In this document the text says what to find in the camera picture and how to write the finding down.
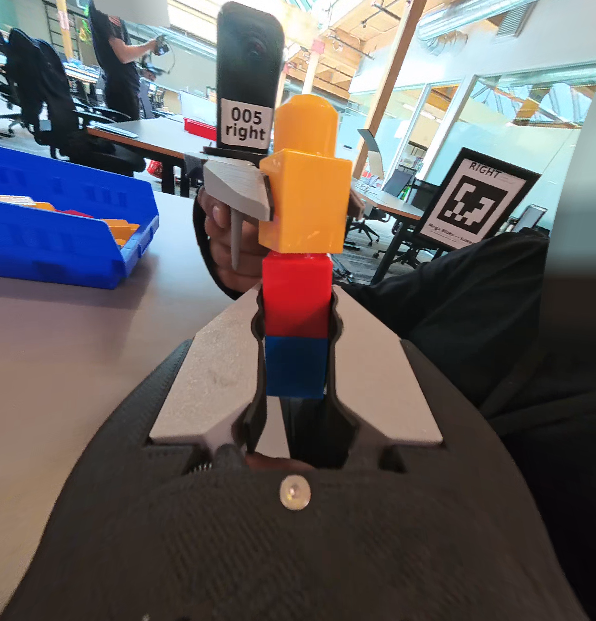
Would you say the person's right hand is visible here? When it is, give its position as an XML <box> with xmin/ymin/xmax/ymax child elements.
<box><xmin>193</xmin><ymin>190</ymin><xmax>271</xmax><ymax>298</ymax></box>

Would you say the person's right forearm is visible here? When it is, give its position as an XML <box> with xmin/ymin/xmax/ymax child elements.
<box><xmin>332</xmin><ymin>228</ymin><xmax>553</xmax><ymax>413</ymax></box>

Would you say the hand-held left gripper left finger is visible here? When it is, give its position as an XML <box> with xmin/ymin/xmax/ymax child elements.
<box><xmin>149</xmin><ymin>285</ymin><xmax>270</xmax><ymax>457</ymax></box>

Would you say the red plastic bin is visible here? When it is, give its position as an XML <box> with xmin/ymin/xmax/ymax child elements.
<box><xmin>184</xmin><ymin>117</ymin><xmax>219</xmax><ymax>142</ymax></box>

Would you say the blue mega block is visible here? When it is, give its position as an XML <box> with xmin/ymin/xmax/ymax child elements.
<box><xmin>263</xmin><ymin>334</ymin><xmax>332</xmax><ymax>399</ymax></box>

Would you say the blue plastic bin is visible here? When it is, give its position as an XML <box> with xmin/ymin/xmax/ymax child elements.
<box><xmin>0</xmin><ymin>144</ymin><xmax>162</xmax><ymax>291</ymax></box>

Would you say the framed marker sign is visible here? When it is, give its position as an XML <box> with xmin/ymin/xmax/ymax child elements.
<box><xmin>415</xmin><ymin>148</ymin><xmax>542</xmax><ymax>255</ymax></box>

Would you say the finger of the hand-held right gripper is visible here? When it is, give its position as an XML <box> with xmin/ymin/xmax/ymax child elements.
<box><xmin>345</xmin><ymin>187</ymin><xmax>367</xmax><ymax>222</ymax></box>
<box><xmin>203</xmin><ymin>159</ymin><xmax>274</xmax><ymax>272</ymax></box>

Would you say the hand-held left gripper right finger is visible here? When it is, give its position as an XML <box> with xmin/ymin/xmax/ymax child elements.
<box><xmin>326</xmin><ymin>285</ymin><xmax>444</xmax><ymax>455</ymax></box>

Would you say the black office chair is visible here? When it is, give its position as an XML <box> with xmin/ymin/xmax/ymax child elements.
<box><xmin>345</xmin><ymin>165</ymin><xmax>420</xmax><ymax>284</ymax></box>
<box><xmin>7</xmin><ymin>27</ymin><xmax>148</xmax><ymax>177</ymax></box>

